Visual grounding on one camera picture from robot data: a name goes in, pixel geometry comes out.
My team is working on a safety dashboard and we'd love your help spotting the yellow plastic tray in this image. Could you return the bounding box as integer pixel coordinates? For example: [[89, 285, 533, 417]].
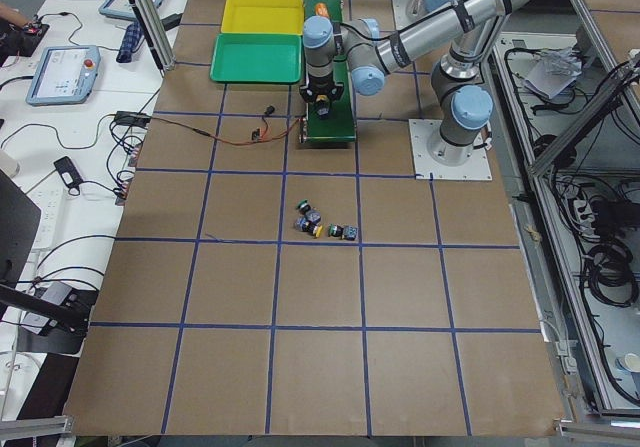
[[221, 0, 304, 35]]

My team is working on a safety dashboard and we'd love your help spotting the green push button middle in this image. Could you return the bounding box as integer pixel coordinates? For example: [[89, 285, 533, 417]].
[[296, 199, 322, 224]]

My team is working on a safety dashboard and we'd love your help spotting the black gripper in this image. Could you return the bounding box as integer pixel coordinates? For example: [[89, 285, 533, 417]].
[[298, 79, 346, 121]]

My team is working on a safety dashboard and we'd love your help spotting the orange cylinder with 4680 label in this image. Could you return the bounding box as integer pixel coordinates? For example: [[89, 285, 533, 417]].
[[314, 2, 330, 19]]

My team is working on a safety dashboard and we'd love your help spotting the aluminium frame post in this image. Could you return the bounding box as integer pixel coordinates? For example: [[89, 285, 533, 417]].
[[128, 0, 175, 72]]

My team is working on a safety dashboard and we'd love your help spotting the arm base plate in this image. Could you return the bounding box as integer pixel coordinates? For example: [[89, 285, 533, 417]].
[[409, 119, 492, 182], [391, 0, 426, 30]]

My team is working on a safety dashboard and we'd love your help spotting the green conveyor belt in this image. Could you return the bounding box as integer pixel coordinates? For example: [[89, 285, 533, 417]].
[[300, 0, 356, 143]]

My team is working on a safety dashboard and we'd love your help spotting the red black power cable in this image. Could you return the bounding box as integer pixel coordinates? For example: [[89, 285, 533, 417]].
[[147, 104, 304, 149]]

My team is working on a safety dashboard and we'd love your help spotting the green push button separate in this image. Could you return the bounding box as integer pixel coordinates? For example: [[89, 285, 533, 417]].
[[328, 224, 359, 241]]

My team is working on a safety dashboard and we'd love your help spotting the lower teach pendant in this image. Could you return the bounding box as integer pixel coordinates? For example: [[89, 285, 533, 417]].
[[26, 45, 101, 106]]

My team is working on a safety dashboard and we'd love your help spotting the green plastic tray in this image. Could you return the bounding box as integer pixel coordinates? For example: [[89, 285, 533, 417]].
[[210, 33, 302, 84]]

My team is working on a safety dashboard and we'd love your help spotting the black power adapter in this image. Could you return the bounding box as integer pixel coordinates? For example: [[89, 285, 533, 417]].
[[53, 156, 84, 196]]

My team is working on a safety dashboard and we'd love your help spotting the blue plaid folded umbrella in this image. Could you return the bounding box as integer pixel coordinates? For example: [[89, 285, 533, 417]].
[[116, 21, 143, 64]]

